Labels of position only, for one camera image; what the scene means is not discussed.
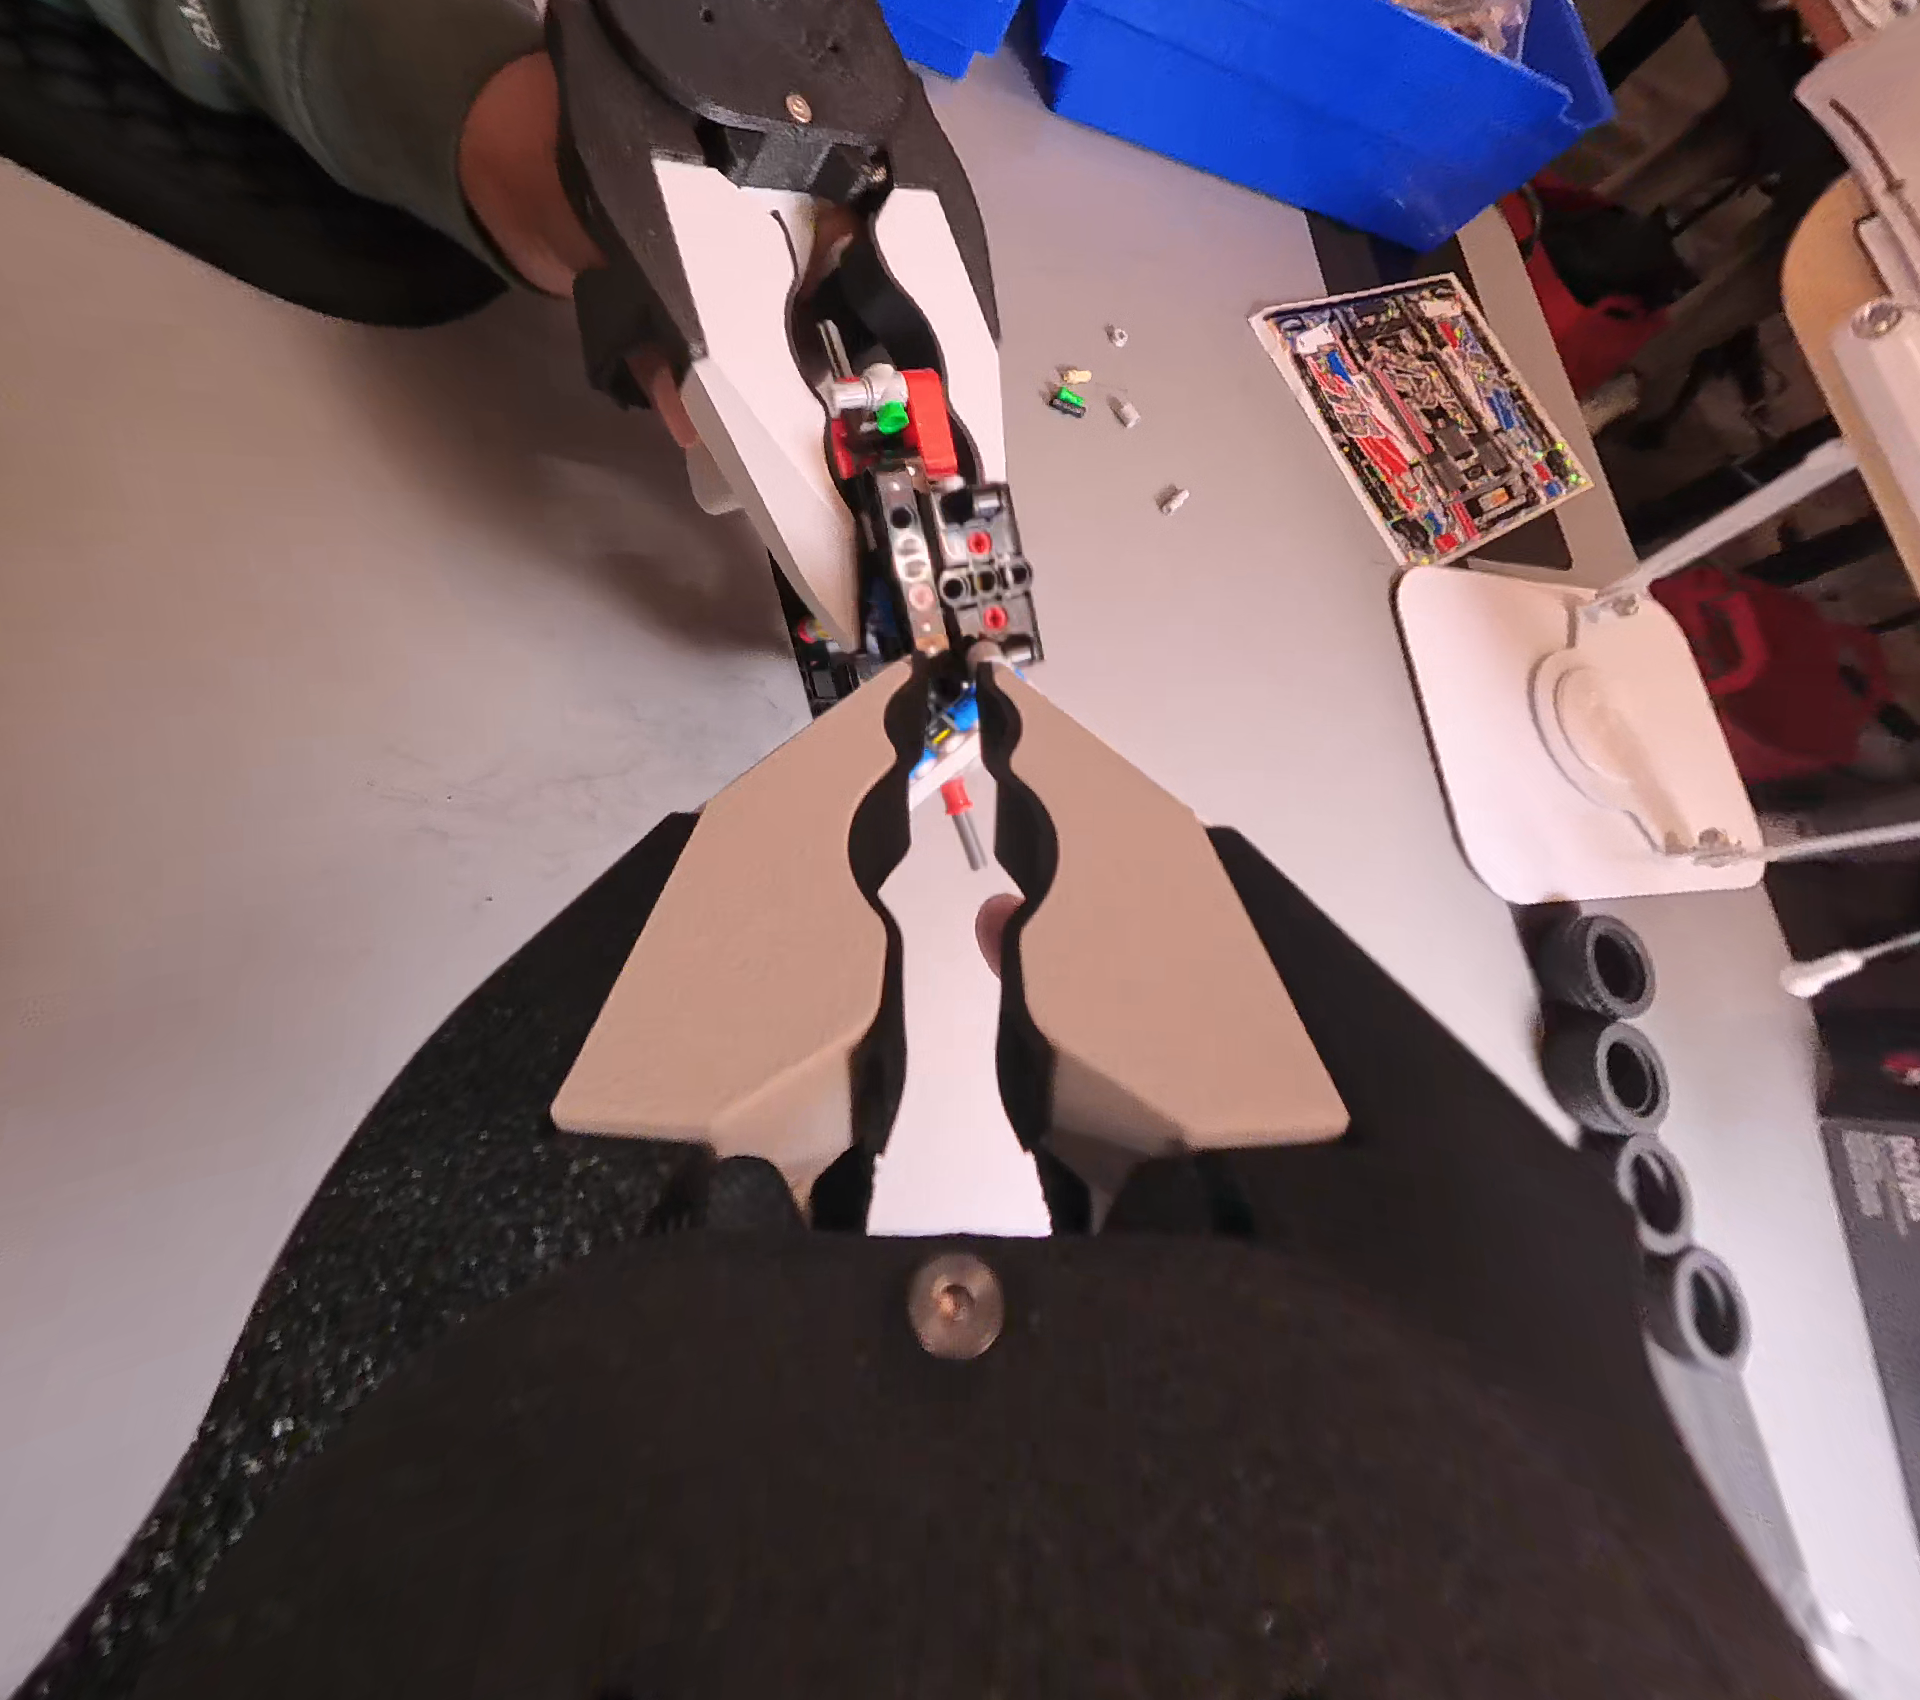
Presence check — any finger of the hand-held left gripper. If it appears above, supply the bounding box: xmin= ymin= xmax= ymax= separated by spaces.
xmin=648 ymin=152 xmax=876 ymax=656
xmin=832 ymin=181 xmax=1011 ymax=484

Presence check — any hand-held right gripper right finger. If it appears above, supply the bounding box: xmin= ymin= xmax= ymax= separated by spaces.
xmin=974 ymin=661 xmax=1352 ymax=1233

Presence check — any person's left hand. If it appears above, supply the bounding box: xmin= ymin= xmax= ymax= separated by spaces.
xmin=457 ymin=49 xmax=705 ymax=452

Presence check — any white book stand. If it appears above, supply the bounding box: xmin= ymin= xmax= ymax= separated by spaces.
xmin=1394 ymin=19 xmax=1920 ymax=908

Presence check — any red bag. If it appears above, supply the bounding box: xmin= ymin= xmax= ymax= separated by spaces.
xmin=1651 ymin=561 xmax=1897 ymax=789

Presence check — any black lego tyre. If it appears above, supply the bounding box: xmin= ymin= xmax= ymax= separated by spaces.
xmin=1642 ymin=1246 xmax=1752 ymax=1371
xmin=1608 ymin=1130 xmax=1701 ymax=1260
xmin=1532 ymin=911 xmax=1660 ymax=1024
xmin=1542 ymin=1016 xmax=1674 ymax=1139

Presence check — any red fabric item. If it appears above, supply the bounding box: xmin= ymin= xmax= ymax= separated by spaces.
xmin=1501 ymin=171 xmax=1644 ymax=399

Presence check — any black red lego assembly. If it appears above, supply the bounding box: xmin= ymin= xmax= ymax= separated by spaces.
xmin=799 ymin=322 xmax=1048 ymax=878

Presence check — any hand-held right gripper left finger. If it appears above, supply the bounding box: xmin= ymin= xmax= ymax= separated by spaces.
xmin=551 ymin=656 xmax=928 ymax=1233

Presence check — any colourful sticker sheet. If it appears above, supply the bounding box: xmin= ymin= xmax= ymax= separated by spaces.
xmin=1248 ymin=271 xmax=1600 ymax=570

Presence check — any thin cord with white tip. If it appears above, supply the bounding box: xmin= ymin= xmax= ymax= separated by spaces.
xmin=1781 ymin=932 xmax=1920 ymax=997

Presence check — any lego set box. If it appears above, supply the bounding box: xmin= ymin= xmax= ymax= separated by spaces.
xmin=1806 ymin=1001 xmax=1920 ymax=1417

